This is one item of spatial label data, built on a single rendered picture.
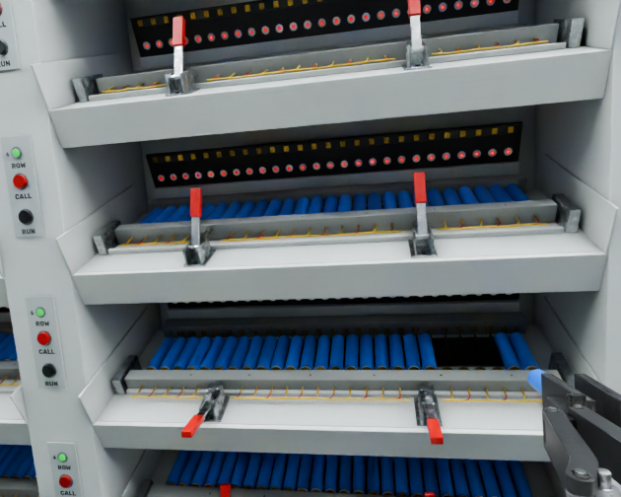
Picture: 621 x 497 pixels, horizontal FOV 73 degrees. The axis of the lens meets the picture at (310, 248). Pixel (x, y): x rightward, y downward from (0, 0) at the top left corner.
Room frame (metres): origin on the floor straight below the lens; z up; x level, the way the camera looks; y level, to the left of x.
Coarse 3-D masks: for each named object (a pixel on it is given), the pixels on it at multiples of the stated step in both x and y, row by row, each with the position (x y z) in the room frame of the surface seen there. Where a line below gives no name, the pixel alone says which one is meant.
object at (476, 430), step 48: (144, 336) 0.65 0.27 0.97; (288, 336) 0.63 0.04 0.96; (432, 336) 0.60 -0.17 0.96; (480, 336) 0.58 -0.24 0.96; (528, 336) 0.57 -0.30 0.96; (96, 384) 0.53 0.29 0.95; (96, 432) 0.52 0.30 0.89; (144, 432) 0.51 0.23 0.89; (240, 432) 0.49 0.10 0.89; (288, 432) 0.47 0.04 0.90; (336, 432) 0.47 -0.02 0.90; (384, 432) 0.46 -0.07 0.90; (480, 432) 0.44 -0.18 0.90; (528, 432) 0.43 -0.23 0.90
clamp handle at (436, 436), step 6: (426, 402) 0.46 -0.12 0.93; (426, 408) 0.45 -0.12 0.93; (432, 408) 0.45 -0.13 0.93; (426, 414) 0.44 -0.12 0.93; (432, 414) 0.44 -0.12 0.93; (432, 420) 0.42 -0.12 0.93; (438, 420) 0.42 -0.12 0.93; (432, 426) 0.41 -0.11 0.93; (438, 426) 0.41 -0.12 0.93; (432, 432) 0.40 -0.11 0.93; (438, 432) 0.40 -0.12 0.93; (432, 438) 0.39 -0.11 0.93; (438, 438) 0.39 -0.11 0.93; (432, 444) 0.39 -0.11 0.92; (438, 444) 0.39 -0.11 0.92
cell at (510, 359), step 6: (498, 336) 0.55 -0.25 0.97; (504, 336) 0.55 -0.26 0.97; (498, 342) 0.55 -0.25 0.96; (504, 342) 0.54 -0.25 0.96; (498, 348) 0.54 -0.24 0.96; (504, 348) 0.53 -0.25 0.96; (510, 348) 0.53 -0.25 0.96; (504, 354) 0.52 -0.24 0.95; (510, 354) 0.52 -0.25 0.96; (504, 360) 0.52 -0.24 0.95; (510, 360) 0.51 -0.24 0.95; (516, 360) 0.51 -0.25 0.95; (510, 366) 0.50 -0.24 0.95; (516, 366) 0.50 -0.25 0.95
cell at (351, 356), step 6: (348, 336) 0.59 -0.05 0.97; (354, 336) 0.59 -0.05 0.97; (348, 342) 0.58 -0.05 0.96; (354, 342) 0.58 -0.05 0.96; (348, 348) 0.57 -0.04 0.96; (354, 348) 0.56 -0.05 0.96; (348, 354) 0.55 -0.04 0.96; (354, 354) 0.55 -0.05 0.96; (348, 360) 0.54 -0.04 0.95; (354, 360) 0.54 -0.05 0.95; (348, 366) 0.54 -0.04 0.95; (354, 366) 0.53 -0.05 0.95
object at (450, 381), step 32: (128, 384) 0.56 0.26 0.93; (160, 384) 0.55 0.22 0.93; (192, 384) 0.54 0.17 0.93; (224, 384) 0.53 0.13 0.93; (256, 384) 0.53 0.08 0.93; (288, 384) 0.52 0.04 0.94; (320, 384) 0.51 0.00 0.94; (352, 384) 0.51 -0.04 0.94; (384, 384) 0.50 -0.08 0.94; (416, 384) 0.49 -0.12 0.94; (448, 384) 0.49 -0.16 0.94; (480, 384) 0.48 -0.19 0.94; (512, 384) 0.48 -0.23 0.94
